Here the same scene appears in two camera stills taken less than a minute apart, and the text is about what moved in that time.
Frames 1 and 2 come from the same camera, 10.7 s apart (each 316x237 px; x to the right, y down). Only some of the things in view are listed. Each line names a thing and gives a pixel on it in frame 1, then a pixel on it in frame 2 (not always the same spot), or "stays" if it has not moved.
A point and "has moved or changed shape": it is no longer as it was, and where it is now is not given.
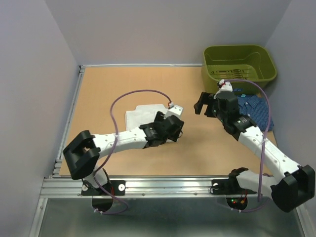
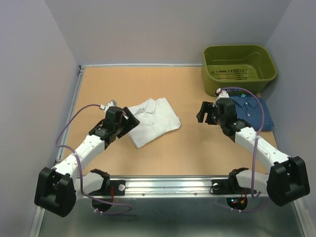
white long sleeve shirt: [142, 114] has moved or changed shape
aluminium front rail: [143, 186] stays
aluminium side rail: [57, 170] stays
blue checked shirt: [256, 106] stays
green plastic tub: [249, 68] stays
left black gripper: [159, 117] to [130, 122]
